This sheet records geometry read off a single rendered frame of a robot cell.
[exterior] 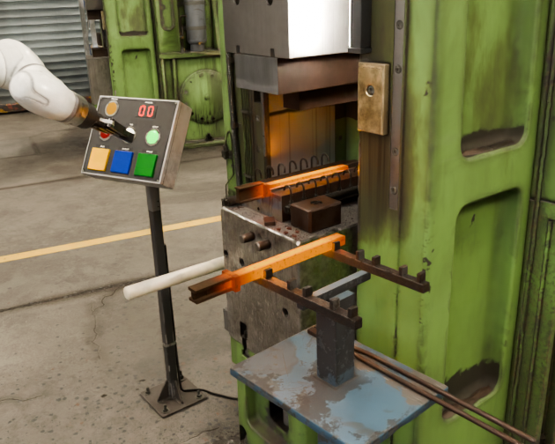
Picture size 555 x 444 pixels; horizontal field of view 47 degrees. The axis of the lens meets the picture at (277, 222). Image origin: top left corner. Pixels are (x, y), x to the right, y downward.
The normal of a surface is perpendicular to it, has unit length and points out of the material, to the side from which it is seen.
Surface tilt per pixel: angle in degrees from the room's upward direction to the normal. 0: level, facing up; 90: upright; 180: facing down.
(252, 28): 90
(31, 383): 0
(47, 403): 0
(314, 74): 90
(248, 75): 90
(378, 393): 0
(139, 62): 90
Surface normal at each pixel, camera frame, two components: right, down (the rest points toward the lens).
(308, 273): 0.60, 0.26
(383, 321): -0.80, 0.23
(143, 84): 0.32, 0.33
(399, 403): -0.04, -0.94
